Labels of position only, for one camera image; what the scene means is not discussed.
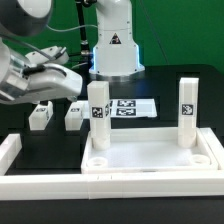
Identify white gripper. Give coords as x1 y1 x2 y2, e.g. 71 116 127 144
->
0 64 83 105

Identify white desk tabletop tray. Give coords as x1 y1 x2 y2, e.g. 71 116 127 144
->
81 127 219 174

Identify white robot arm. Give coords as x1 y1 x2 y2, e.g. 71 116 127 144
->
0 0 144 105

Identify white U-shaped fence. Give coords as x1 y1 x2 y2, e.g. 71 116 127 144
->
0 128 224 201

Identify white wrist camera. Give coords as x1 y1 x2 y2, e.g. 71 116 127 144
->
25 46 69 65

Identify black cable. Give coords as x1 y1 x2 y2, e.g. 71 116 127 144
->
68 0 93 68

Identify grey thin cable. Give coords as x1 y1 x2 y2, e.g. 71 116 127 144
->
46 23 99 34

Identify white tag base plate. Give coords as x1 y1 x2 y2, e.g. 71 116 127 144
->
79 98 158 120

